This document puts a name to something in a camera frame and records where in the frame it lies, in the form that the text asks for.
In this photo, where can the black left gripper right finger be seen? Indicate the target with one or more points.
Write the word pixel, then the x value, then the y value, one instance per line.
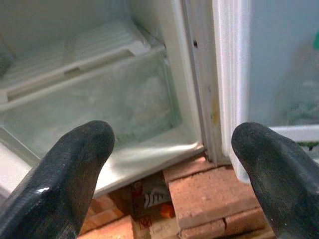
pixel 284 179

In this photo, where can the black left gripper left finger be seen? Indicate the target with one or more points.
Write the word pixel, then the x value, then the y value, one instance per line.
pixel 59 181

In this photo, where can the fridge door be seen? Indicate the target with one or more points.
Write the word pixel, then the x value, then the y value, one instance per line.
pixel 231 74

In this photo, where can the white ribbed fridge shelf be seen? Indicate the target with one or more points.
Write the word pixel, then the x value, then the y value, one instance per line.
pixel 99 44

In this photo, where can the fridge cabinet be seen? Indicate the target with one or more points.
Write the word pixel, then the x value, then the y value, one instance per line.
pixel 174 62

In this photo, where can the large orange clay brick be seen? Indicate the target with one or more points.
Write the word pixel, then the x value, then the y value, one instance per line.
pixel 211 196

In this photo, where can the clear crisper drawer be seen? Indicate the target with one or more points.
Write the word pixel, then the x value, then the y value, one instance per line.
pixel 87 99

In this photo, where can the printed cardboard box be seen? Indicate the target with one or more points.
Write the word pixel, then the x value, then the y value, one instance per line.
pixel 149 199

